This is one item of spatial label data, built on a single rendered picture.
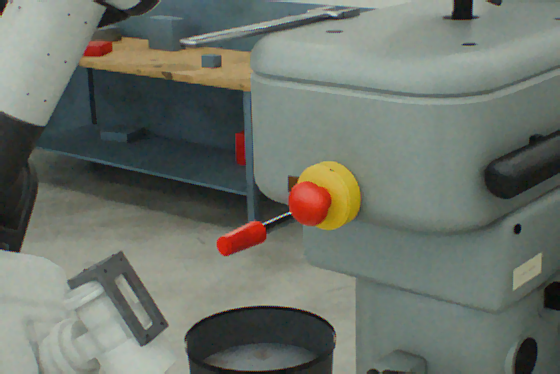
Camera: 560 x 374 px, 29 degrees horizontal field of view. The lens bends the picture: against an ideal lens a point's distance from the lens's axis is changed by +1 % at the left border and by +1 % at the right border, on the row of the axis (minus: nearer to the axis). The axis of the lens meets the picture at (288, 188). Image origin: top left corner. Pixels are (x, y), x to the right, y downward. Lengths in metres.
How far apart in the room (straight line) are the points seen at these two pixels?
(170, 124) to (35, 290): 6.43
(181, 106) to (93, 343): 6.39
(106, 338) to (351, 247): 0.26
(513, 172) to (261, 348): 2.73
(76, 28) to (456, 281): 0.46
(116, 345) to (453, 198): 0.35
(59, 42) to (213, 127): 6.14
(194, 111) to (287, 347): 3.95
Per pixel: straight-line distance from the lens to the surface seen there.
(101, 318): 1.04
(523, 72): 0.97
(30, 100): 1.14
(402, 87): 0.91
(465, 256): 1.03
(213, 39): 0.98
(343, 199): 0.94
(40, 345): 1.10
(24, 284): 1.13
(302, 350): 3.56
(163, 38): 6.97
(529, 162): 0.93
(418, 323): 1.13
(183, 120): 7.44
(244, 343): 3.62
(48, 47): 1.13
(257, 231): 1.04
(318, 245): 1.13
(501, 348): 1.13
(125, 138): 7.34
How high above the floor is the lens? 2.05
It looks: 17 degrees down
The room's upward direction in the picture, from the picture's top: 1 degrees counter-clockwise
